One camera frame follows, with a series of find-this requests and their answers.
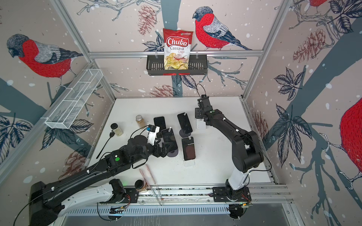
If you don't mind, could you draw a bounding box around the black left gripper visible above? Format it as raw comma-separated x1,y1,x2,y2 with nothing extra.
131,137,174,164

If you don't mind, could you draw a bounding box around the teal phone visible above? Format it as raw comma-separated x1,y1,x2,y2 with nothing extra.
182,136,196,161

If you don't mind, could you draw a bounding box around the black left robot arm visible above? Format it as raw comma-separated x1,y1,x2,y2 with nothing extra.
26,135,173,226

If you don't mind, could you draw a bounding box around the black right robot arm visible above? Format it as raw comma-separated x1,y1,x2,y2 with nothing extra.
195,94,265,203

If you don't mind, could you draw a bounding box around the dark round stand front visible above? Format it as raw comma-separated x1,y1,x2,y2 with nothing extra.
167,149,179,158

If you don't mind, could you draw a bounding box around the dark round stand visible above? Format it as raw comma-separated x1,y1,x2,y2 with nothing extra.
167,149,179,158
179,130,193,138

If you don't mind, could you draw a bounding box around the white stand far right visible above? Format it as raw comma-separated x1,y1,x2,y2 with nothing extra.
196,119,206,130

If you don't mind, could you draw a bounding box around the white stand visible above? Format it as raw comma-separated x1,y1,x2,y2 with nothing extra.
183,160,195,167
196,119,206,130

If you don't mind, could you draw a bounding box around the purple phone with sticker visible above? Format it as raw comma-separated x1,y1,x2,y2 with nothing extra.
162,127,178,151

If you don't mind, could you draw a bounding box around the black phone with sticker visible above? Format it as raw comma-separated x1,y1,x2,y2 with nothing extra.
177,112,193,134

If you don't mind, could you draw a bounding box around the green-edged phone back left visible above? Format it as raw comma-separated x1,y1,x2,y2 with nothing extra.
154,116,166,138

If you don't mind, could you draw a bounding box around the dark round stand back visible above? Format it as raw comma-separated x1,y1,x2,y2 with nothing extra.
179,130,193,138

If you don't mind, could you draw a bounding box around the white stand front centre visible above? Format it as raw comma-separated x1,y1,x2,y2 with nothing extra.
183,160,195,167

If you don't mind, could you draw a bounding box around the pink chopstick right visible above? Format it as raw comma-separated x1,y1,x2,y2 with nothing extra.
146,164,163,205

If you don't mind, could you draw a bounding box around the brown spice glass jar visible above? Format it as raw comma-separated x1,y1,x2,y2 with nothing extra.
135,115,147,128

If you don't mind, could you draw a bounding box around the black-lid spice jar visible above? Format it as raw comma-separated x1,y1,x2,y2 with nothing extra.
110,123,123,137

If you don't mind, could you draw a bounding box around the black spoon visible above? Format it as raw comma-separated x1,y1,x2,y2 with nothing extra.
96,131,115,159

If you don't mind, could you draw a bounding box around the Chuba cassava chips bag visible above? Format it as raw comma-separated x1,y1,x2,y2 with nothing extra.
163,29,193,70

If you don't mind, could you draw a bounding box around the aluminium back crossbar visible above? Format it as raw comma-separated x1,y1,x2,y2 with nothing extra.
88,49,264,59

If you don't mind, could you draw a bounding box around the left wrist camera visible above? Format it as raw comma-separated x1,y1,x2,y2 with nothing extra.
147,125,160,146

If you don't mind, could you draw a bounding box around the black-lid jar on rail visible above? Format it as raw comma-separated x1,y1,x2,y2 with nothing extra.
134,179,148,193

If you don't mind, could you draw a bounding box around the black wire basket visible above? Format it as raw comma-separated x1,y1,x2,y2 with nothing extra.
146,55,208,76

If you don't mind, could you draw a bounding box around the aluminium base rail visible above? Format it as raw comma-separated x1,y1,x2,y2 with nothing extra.
58,183,295,207

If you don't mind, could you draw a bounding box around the white wire shelf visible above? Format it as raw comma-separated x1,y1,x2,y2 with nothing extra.
45,69,103,129

